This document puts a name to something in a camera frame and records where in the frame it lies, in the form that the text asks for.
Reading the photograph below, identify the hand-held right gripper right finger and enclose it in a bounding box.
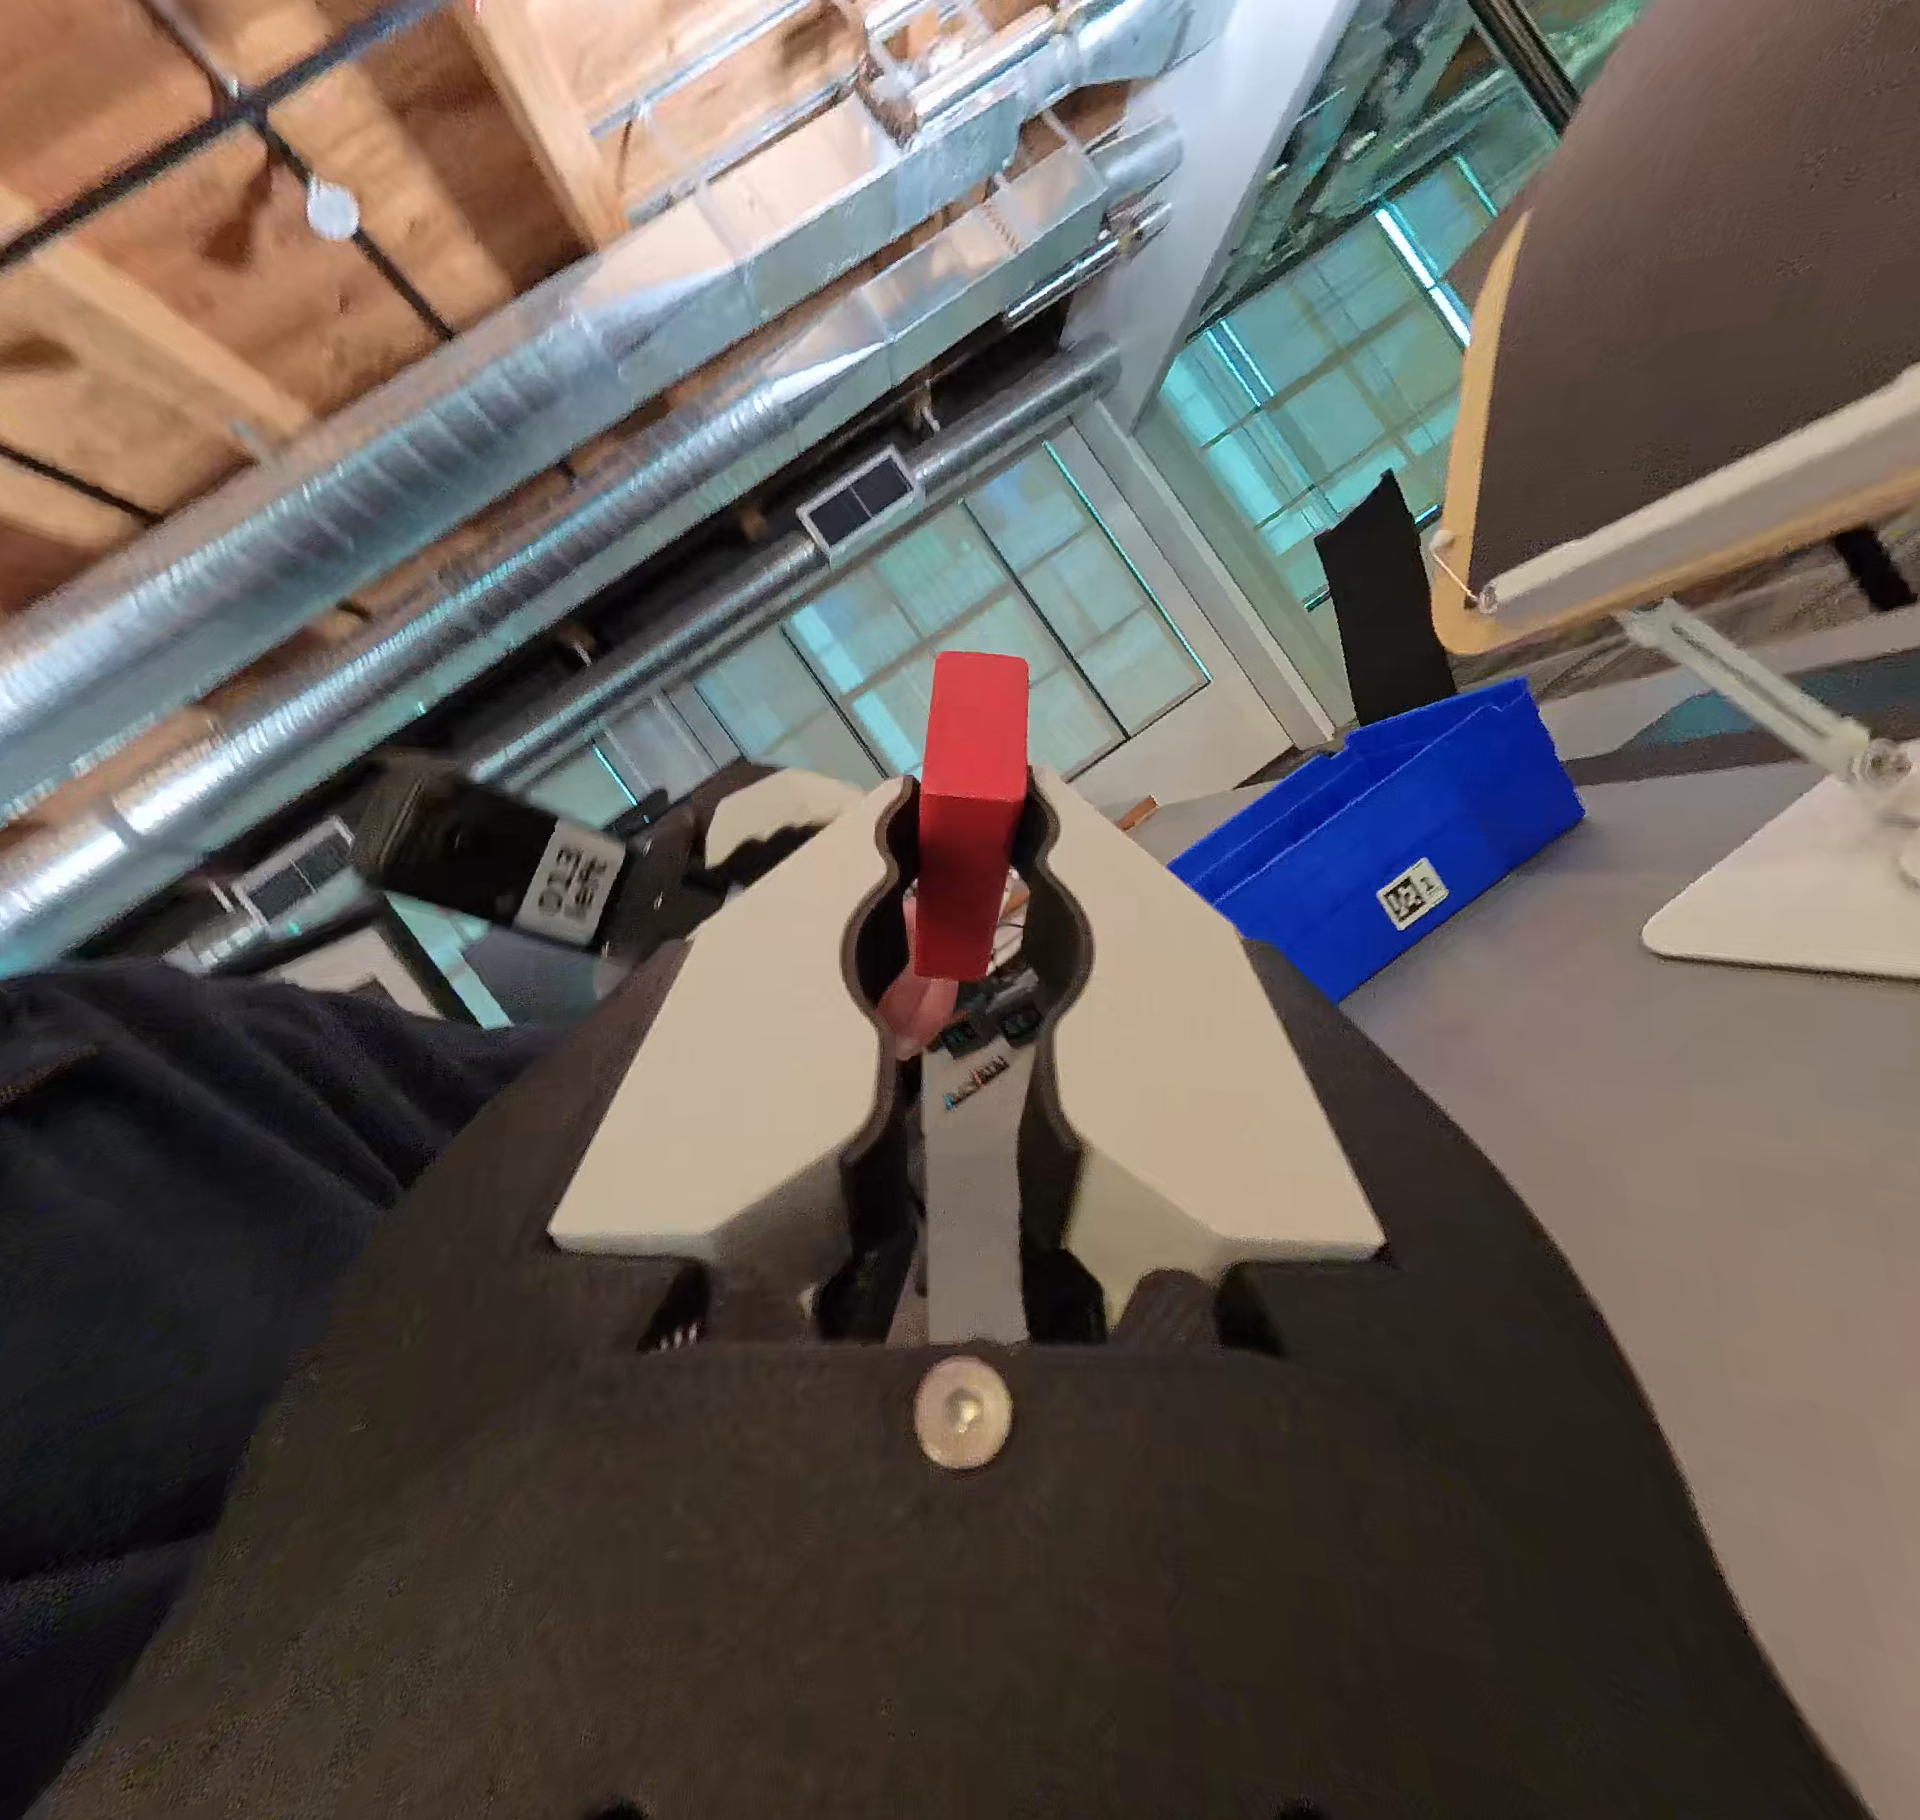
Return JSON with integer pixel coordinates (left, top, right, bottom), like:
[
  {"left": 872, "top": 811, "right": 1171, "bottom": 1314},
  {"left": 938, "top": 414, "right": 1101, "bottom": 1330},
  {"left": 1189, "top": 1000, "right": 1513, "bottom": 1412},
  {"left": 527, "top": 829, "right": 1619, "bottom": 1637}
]
[{"left": 1006, "top": 773, "right": 1388, "bottom": 1267}]

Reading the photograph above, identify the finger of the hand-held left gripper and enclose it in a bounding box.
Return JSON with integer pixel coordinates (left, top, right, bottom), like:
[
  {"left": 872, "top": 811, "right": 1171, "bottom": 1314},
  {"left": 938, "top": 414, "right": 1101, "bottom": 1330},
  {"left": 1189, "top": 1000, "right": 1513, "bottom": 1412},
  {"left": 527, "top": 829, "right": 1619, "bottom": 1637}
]
[{"left": 699, "top": 765, "right": 894, "bottom": 887}]

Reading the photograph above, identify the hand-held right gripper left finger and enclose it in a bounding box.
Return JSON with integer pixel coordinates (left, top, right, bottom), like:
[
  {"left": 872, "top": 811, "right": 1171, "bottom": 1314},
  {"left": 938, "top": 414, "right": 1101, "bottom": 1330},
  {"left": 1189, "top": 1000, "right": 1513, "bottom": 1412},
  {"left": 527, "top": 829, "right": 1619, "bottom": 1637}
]
[{"left": 549, "top": 773, "right": 917, "bottom": 1259}]

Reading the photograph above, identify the red toy block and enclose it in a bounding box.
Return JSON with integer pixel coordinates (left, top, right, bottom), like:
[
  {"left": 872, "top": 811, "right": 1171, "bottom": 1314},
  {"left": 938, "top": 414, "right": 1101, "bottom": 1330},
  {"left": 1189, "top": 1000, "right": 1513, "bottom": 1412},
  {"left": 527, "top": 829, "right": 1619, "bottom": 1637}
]
[{"left": 908, "top": 650, "right": 1032, "bottom": 989}]

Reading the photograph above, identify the blue plastic bin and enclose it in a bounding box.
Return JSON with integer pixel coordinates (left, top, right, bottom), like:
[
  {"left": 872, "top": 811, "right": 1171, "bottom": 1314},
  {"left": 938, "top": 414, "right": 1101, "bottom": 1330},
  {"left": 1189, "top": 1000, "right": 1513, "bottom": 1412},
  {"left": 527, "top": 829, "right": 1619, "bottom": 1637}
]
[{"left": 1171, "top": 682, "right": 1587, "bottom": 1003}]

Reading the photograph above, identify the person's dark clothing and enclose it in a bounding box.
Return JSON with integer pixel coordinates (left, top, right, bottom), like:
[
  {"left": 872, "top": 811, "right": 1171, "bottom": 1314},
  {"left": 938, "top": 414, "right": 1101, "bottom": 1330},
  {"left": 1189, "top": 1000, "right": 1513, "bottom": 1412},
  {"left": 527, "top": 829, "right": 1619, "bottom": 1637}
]
[{"left": 0, "top": 956, "right": 573, "bottom": 1820}]

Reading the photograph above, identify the black pillar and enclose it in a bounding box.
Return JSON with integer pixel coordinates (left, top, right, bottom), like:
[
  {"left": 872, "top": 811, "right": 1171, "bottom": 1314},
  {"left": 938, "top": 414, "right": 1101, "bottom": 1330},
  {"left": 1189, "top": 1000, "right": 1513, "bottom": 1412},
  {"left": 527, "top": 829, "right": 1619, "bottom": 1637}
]
[{"left": 1314, "top": 472, "right": 1464, "bottom": 728}]

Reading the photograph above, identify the silver ventilation duct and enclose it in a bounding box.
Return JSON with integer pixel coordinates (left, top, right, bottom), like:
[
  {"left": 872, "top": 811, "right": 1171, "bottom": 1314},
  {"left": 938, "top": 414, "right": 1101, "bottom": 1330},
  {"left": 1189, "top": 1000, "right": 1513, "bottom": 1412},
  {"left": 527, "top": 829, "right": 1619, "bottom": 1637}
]
[{"left": 0, "top": 0, "right": 1201, "bottom": 953}]

